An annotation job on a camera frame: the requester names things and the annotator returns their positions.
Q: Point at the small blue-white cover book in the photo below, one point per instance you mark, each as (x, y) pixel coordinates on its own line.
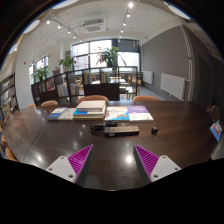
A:
(56, 113)

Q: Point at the ceiling air conditioner unit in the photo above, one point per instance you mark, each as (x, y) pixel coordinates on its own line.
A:
(94, 26)

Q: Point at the thick white book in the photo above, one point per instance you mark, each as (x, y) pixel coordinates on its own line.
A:
(90, 106)

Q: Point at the small green potted plant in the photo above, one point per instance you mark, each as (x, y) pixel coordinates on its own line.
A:
(40, 73)

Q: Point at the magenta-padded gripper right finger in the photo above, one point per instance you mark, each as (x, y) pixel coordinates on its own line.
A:
(148, 160)

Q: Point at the blue and white card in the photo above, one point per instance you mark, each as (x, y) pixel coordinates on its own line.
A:
(216, 130)

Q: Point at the wall bookshelf with books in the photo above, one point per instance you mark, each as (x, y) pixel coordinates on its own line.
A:
(7, 95)

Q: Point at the plain white thin book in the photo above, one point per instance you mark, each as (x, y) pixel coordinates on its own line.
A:
(68, 114)

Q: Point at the dark wooden shelf unit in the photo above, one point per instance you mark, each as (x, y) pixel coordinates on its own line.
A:
(100, 90)

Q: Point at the thin yellow-edged book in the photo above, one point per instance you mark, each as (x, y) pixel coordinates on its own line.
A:
(87, 117)

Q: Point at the large white wall radiator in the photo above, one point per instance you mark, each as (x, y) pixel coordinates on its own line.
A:
(172, 85)

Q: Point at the colourful cartoon cover book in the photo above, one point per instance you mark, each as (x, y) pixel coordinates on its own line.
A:
(117, 114)

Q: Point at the white vertical wall pipe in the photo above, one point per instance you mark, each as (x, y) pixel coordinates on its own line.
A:
(189, 66)

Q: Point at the large green potted plant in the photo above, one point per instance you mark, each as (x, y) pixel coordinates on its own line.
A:
(108, 56)

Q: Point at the medium green potted plant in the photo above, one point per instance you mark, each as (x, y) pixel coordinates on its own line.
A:
(67, 62)

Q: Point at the black power adapter brick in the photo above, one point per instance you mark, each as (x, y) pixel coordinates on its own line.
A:
(97, 128)

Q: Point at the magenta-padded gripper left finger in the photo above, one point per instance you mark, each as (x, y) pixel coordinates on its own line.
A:
(80, 160)

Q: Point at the small white wall radiator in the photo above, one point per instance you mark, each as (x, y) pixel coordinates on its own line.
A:
(148, 77)

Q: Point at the purple and white book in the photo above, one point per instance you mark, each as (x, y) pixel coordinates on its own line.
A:
(140, 113)

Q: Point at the grey door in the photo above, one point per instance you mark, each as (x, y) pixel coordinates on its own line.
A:
(204, 83)

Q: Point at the brown chair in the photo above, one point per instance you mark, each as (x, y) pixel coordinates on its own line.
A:
(214, 112)

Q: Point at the ceiling spot lights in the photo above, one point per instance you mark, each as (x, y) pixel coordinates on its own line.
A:
(130, 5)

